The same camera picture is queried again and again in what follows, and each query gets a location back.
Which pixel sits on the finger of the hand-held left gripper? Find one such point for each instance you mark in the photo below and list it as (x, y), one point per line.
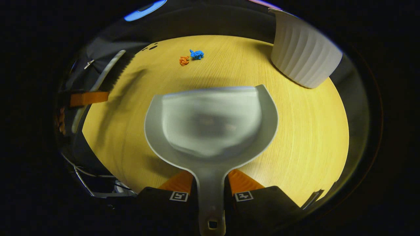
(61, 121)
(88, 99)

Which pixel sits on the white ribbed garbage bin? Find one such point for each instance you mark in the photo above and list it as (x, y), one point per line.
(302, 49)

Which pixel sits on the blue paper scrap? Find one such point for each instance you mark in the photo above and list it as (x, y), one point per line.
(197, 54)

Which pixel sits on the white dustpan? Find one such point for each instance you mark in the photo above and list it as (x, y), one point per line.
(213, 124)

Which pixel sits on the silver cloth clip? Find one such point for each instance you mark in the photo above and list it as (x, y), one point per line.
(89, 64)

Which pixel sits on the orange paper scrap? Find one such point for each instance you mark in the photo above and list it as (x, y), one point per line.
(184, 61)

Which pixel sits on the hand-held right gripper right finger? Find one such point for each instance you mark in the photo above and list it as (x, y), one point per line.
(259, 206)

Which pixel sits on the small white broom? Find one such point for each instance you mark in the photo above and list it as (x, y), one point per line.
(108, 67)

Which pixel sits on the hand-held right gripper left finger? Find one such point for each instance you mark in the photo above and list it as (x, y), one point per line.
(157, 206)

